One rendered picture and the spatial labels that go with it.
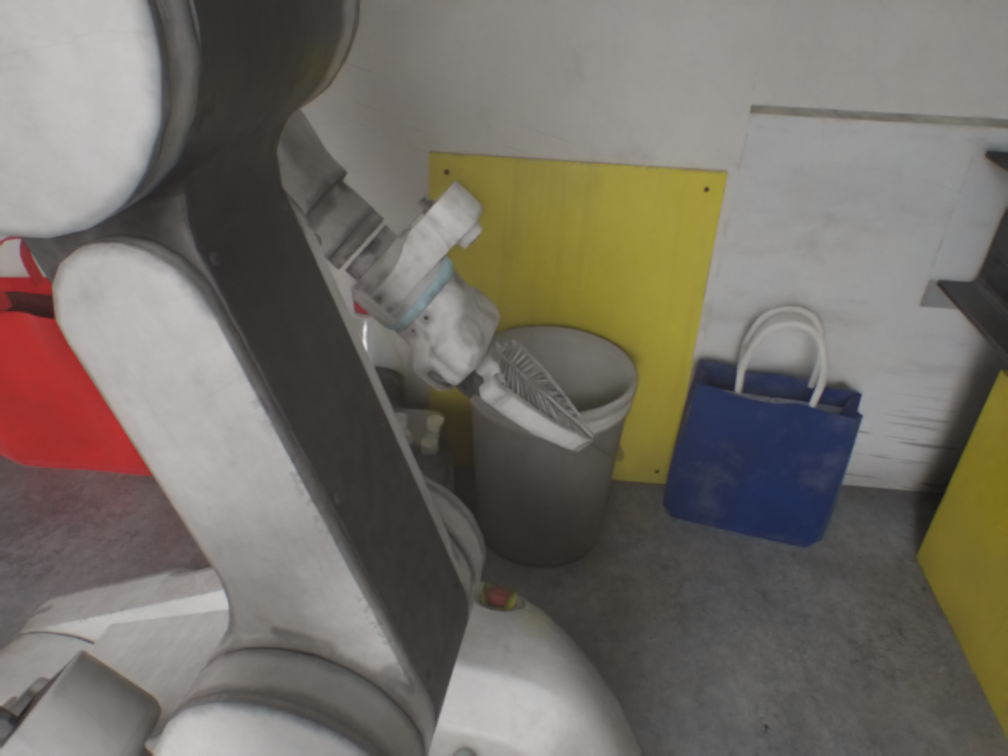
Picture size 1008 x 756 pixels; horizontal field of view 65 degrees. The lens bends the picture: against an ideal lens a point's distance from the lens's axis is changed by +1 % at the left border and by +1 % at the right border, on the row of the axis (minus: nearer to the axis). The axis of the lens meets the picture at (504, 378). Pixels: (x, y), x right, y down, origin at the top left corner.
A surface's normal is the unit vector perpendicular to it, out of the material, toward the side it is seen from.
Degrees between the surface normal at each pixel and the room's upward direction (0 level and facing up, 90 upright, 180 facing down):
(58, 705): 40
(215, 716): 72
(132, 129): 98
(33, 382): 87
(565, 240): 87
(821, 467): 87
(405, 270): 67
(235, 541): 91
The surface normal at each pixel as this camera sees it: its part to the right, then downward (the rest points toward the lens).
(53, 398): -0.05, 0.51
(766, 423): -0.41, 0.42
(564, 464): 0.16, 0.58
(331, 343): 0.93, -0.16
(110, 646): -0.34, -0.83
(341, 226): 0.14, 0.19
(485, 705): -0.18, 0.25
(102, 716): 0.68, -0.58
